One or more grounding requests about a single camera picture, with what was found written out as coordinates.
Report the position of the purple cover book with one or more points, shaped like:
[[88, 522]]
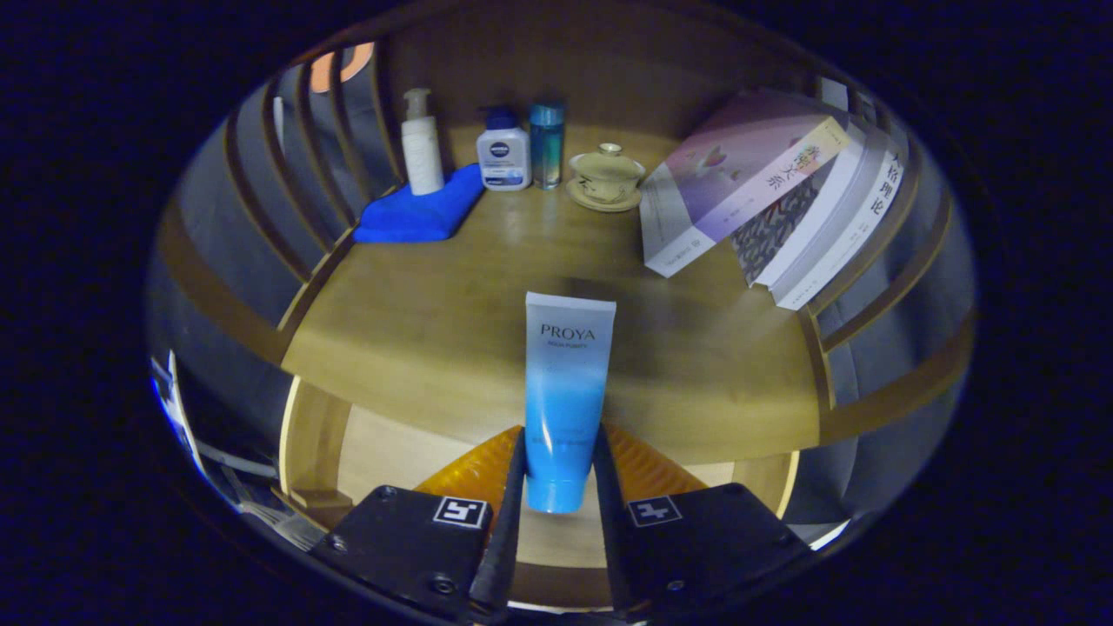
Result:
[[730, 183]]

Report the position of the wooden cabinet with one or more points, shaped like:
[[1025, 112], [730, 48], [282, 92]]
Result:
[[565, 61]]

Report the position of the white spray bottle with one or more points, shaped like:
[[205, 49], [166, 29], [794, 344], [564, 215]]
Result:
[[422, 152]]

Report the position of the wooden countertop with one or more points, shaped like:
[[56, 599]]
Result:
[[435, 348]]

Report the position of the beige lidded teacup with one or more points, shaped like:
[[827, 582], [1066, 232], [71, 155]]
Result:
[[606, 178]]

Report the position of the teal bottle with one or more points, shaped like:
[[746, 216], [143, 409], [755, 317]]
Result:
[[547, 143]]

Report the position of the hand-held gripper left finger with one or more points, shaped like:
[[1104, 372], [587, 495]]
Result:
[[504, 539]]

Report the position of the white lotion bottle blue cap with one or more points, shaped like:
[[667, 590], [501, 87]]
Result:
[[503, 156]]

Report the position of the blue folded cloth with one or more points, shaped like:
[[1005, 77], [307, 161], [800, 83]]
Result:
[[422, 213]]

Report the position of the wooden drawer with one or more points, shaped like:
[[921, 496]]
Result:
[[391, 452]]

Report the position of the blue white cosmetic tube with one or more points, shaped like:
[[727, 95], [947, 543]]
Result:
[[567, 391]]

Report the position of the white book black lettering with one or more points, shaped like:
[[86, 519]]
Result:
[[856, 226]]

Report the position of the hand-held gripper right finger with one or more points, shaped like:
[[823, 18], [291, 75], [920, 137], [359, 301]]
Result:
[[609, 539]]

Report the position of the dark patterned book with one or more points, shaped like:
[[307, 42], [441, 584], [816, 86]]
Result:
[[769, 230]]

